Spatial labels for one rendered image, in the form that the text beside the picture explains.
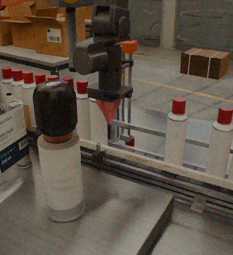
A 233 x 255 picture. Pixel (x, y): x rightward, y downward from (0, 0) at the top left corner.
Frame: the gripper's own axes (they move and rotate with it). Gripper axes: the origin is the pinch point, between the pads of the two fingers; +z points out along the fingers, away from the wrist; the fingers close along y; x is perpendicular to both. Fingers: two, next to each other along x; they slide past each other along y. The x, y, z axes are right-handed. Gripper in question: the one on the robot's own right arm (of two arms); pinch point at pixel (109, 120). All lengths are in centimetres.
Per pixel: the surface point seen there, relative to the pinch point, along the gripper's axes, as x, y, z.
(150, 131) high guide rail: 10.1, 7.4, 5.5
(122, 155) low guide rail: 2.2, 3.0, 10.8
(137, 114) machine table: 45, -13, 18
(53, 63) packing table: 110, -116, 23
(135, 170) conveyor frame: 1.3, 7.6, 13.8
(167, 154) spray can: 3.9, 15.4, 7.7
